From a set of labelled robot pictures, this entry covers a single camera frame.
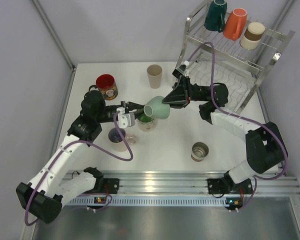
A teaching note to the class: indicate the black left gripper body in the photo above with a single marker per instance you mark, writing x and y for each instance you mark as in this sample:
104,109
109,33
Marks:
123,104

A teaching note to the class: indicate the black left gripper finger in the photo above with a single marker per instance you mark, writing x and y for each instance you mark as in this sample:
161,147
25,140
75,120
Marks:
136,106
138,113

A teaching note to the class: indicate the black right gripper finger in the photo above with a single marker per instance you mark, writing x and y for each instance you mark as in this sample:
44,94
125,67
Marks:
176,104
178,91

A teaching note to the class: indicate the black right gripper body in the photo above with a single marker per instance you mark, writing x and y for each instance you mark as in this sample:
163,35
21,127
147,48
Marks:
188,87

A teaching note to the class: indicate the light teal mug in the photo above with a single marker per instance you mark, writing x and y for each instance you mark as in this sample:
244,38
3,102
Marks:
156,109

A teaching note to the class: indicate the steel lined paper cup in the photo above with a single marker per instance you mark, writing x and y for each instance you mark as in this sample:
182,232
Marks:
199,151

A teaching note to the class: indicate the dark teal mug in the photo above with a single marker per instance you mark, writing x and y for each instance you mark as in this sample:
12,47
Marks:
215,18

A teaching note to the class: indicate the orange mug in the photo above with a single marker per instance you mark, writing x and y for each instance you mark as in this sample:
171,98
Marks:
235,24

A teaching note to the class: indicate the small brown white cup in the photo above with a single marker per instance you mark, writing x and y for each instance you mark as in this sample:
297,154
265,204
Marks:
252,35

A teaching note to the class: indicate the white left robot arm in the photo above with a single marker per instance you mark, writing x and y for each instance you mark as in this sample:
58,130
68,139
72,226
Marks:
44,195

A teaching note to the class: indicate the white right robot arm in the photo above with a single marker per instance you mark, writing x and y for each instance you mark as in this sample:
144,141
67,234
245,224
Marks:
264,145

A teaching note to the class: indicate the stainless steel dish rack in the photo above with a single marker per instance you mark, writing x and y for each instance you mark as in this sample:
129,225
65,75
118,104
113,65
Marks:
242,70

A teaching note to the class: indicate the green interior floral mug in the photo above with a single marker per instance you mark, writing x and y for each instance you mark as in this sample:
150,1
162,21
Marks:
146,123

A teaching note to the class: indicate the red skull mug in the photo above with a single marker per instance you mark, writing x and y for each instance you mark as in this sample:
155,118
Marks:
105,87

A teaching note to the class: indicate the beige tumbler cup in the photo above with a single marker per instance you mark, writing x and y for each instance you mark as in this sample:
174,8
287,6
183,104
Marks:
154,73

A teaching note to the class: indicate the pink purple mug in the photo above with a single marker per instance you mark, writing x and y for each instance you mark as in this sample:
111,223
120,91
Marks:
117,142

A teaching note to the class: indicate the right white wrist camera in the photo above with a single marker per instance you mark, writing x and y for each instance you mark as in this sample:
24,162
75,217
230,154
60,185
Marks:
181,70

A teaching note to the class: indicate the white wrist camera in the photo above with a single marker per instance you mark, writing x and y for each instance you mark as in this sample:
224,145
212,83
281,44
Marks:
181,70
123,119

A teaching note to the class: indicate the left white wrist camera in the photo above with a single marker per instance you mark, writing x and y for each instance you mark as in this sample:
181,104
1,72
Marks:
123,119

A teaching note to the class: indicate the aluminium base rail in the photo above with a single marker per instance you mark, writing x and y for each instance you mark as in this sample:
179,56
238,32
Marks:
192,183

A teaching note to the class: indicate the grey slotted cable duct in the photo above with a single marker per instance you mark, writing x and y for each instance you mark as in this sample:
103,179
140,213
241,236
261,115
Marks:
153,201

